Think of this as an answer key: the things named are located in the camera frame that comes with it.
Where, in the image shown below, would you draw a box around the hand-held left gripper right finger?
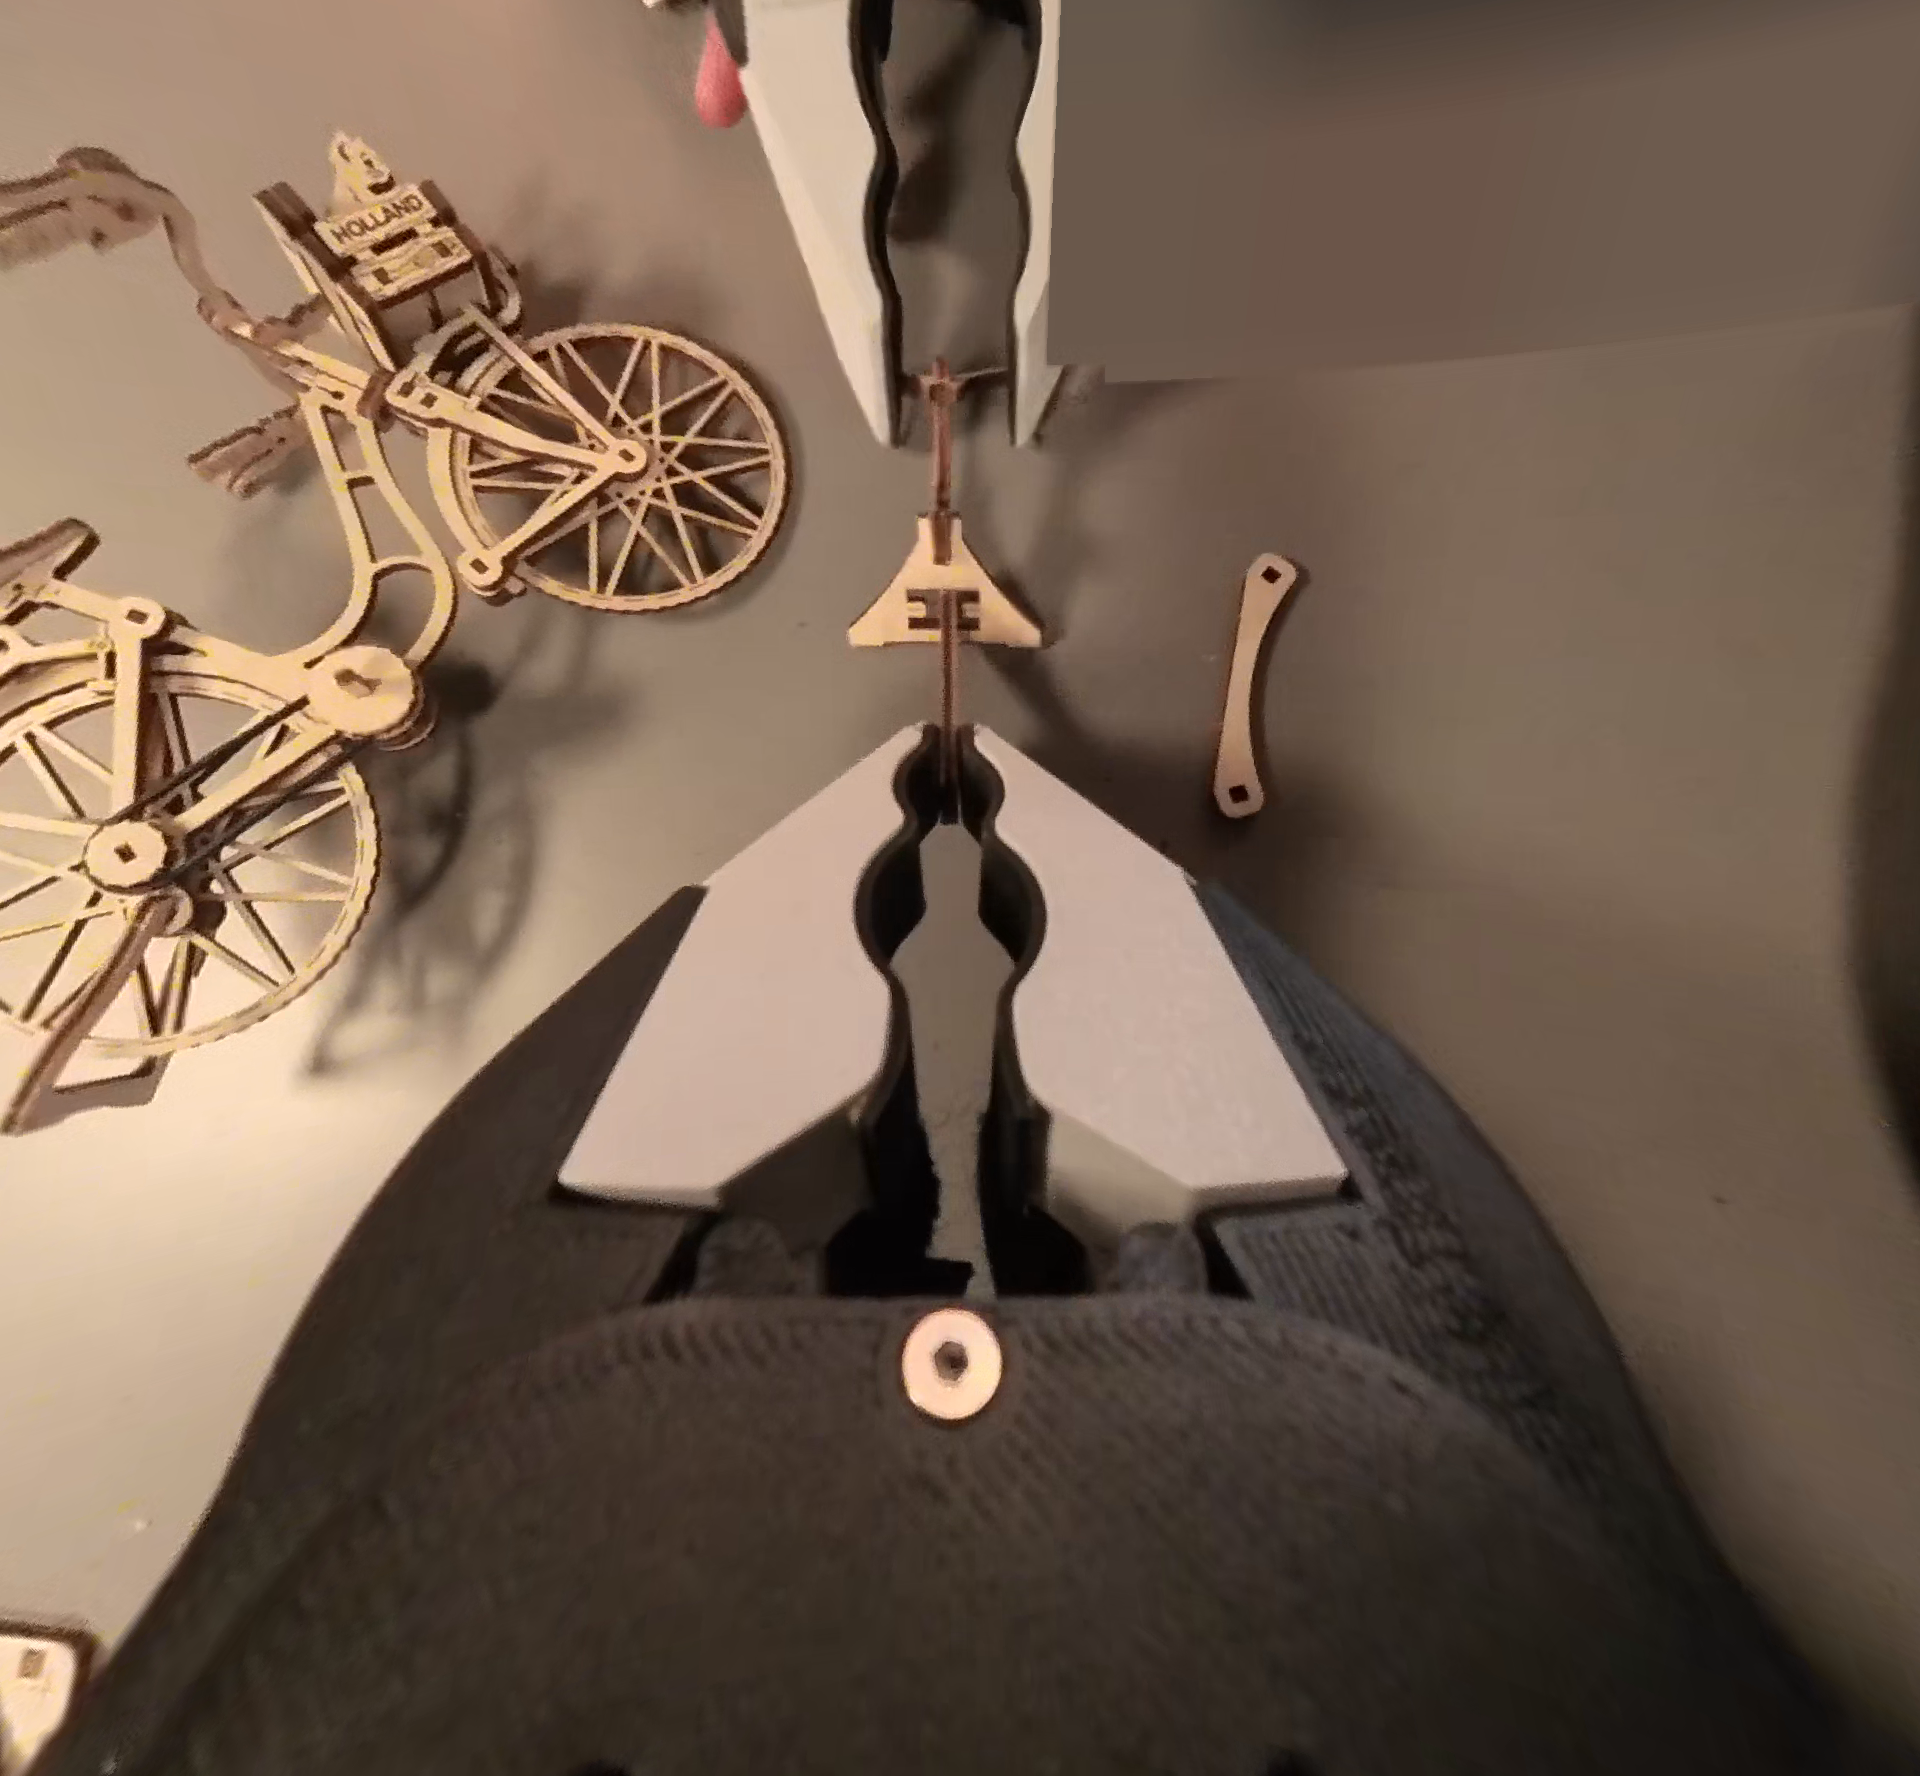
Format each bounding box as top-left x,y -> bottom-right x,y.
959,722 -> 1349,1224

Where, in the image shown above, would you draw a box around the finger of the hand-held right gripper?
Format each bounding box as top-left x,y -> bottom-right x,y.
726,0 -> 919,446
991,0 -> 1108,446

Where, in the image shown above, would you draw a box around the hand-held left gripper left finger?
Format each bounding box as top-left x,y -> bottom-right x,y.
553,719 -> 949,1207

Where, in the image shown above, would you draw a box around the thin wooden strip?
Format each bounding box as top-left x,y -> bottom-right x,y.
916,362 -> 967,819

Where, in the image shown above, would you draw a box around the slotted triangular wooden part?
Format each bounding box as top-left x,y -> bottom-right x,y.
846,515 -> 1048,652

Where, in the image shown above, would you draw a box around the wooden tandem bicycle model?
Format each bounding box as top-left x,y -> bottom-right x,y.
0,130 -> 791,1133

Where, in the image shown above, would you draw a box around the curved wooden strip square holes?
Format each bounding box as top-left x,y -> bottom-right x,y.
1208,553 -> 1302,820

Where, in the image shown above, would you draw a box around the wooden sheet offcut with cutout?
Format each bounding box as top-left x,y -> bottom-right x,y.
0,1626 -> 94,1776

